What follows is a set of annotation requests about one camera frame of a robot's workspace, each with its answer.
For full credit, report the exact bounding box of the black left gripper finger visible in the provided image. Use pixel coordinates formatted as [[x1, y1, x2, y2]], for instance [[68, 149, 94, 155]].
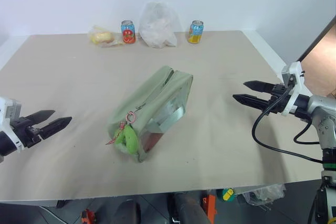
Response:
[[25, 110, 56, 128], [39, 116, 72, 141]]

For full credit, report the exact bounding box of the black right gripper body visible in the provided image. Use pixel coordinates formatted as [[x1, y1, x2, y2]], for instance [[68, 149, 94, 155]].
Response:
[[269, 83, 291, 115]]

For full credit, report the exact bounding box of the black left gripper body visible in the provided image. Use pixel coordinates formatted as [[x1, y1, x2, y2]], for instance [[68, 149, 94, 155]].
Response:
[[10, 116, 43, 148]]

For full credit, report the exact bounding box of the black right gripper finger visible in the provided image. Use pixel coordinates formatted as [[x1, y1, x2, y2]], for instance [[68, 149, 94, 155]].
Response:
[[232, 93, 272, 111], [243, 80, 276, 94]]

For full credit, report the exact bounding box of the green zippered pouch bag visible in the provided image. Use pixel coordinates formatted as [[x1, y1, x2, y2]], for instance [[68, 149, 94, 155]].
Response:
[[106, 65, 194, 164]]

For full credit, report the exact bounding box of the brown board panel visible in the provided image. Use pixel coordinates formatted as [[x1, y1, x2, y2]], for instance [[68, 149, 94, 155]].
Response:
[[296, 15, 336, 98]]

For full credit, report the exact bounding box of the red white checked ribbon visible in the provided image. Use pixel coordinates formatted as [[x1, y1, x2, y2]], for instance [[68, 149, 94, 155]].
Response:
[[105, 121, 127, 146]]

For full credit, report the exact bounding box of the green plush charm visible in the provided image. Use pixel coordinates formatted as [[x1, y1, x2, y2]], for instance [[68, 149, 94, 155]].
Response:
[[113, 124, 140, 156]]

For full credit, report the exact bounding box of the yellow blue drink can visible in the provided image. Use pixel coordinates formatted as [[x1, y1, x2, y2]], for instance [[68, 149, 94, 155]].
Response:
[[187, 20, 205, 45]]

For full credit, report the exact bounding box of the clear plastic bag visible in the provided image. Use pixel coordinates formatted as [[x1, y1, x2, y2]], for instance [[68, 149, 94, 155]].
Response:
[[242, 183, 287, 207]]

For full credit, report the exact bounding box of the orange black tool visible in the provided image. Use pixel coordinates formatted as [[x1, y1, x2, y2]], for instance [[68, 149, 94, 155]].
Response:
[[80, 208, 97, 224], [200, 189, 218, 221]]

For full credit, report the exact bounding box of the yellow green round object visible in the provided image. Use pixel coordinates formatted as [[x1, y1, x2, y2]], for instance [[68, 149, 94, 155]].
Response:
[[222, 187, 235, 204]]

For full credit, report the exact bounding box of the clear bag with yellow fruit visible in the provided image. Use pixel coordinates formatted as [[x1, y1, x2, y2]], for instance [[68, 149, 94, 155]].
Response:
[[87, 25, 124, 48]]

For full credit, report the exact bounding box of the dark rounded shape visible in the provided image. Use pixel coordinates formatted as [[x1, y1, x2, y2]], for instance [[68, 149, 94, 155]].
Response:
[[167, 190, 208, 224], [114, 198, 142, 224]]

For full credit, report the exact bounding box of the black stand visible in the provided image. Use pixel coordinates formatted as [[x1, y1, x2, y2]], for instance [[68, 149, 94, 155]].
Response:
[[308, 176, 336, 224]]

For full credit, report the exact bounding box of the red blue drink can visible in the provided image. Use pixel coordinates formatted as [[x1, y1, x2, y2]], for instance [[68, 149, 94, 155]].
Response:
[[120, 19, 137, 45]]

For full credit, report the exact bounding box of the white crumpled plastic bag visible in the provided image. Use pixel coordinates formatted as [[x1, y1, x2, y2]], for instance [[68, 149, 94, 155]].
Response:
[[138, 1, 182, 49]]

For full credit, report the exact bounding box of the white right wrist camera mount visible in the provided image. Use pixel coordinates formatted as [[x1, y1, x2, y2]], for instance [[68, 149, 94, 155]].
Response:
[[281, 61, 306, 117]]

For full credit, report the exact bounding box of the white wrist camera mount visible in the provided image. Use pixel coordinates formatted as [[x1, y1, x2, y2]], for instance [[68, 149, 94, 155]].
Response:
[[281, 61, 306, 117], [0, 97, 27, 154]]

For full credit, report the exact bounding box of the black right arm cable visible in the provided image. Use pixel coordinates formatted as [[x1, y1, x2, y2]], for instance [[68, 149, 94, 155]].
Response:
[[251, 84, 324, 164]]

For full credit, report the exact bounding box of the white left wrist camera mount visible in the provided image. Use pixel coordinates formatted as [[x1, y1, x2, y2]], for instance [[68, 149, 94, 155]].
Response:
[[0, 97, 27, 154]]

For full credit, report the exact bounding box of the pink zipper pull ring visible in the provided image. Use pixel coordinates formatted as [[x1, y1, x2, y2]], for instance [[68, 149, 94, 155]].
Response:
[[125, 111, 137, 124]]

